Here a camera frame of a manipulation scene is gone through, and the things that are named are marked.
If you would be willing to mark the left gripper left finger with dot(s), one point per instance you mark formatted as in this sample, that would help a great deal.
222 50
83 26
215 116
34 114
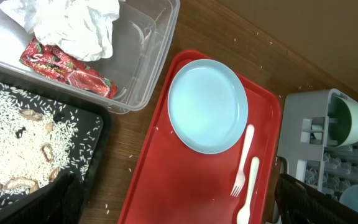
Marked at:
58 202

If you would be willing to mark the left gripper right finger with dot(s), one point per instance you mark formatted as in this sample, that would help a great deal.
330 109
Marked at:
298 203

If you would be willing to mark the green bowl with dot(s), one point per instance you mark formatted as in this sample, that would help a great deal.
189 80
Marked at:
342 122

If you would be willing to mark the red snack wrapper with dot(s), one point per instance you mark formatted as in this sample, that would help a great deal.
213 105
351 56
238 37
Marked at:
52 62

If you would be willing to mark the light blue plate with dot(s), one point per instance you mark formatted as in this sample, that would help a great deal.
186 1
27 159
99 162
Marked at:
207 106

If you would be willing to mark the white napkin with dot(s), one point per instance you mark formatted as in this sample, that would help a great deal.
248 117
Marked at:
81 28

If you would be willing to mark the grey dishwasher rack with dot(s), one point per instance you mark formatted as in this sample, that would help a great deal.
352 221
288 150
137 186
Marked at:
303 145

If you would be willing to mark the clear plastic waste bin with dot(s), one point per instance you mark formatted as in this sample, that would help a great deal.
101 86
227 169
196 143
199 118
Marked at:
141 39

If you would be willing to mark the white plastic spoon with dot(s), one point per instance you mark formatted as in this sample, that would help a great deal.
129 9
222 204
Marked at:
243 215

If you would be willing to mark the white plastic fork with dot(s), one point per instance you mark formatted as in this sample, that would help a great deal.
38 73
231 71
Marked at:
240 176

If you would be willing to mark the food scraps and rice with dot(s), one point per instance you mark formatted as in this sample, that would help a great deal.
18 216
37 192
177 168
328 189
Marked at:
41 138

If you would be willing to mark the black plastic tray bin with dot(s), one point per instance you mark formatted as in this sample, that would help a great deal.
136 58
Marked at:
81 104

